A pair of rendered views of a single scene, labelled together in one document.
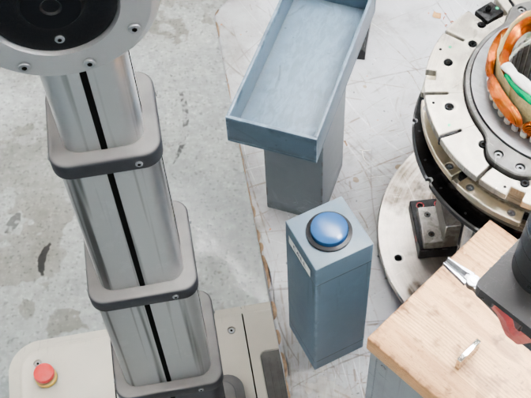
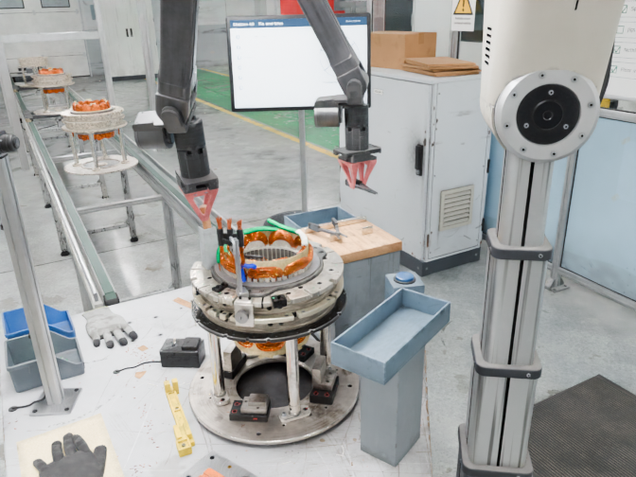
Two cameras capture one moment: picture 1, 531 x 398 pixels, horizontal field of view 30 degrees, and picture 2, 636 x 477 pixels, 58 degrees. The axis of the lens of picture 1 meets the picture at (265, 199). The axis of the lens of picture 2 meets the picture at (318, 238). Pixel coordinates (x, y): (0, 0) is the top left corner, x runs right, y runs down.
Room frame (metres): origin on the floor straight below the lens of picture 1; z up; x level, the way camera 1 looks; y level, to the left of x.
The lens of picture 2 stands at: (1.70, 0.05, 1.61)
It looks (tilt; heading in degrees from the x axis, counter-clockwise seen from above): 22 degrees down; 195
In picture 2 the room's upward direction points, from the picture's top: 1 degrees counter-clockwise
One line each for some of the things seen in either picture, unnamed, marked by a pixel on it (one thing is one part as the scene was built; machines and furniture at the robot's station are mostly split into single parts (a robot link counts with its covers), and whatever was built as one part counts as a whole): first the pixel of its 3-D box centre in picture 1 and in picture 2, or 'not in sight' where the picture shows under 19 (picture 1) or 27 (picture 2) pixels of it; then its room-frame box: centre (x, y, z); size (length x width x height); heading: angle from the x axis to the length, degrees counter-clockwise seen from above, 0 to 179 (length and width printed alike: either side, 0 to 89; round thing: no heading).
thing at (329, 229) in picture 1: (329, 228); (404, 276); (0.56, -0.07, 1.04); 0.04 x 0.04 x 0.01
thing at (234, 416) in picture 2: not in sight; (250, 411); (0.79, -0.36, 0.81); 0.08 x 0.05 x 0.01; 100
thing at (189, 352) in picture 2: not in sight; (183, 351); (0.62, -0.60, 0.81); 0.10 x 0.06 x 0.06; 101
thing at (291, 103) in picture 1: (304, 123); (392, 385); (0.79, -0.06, 0.92); 0.25 x 0.11 x 0.28; 158
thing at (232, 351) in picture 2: not in sight; (228, 354); (0.66, -0.46, 0.85); 0.06 x 0.04 x 0.05; 178
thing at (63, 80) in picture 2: not in sight; (55, 93); (-2.52, -3.38, 0.94); 0.39 x 0.39 x 0.30
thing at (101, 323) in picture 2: not in sight; (108, 324); (0.52, -0.88, 0.79); 0.24 x 0.12 x 0.02; 44
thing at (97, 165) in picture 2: not in sight; (97, 138); (-0.98, -1.92, 0.94); 0.39 x 0.39 x 0.30
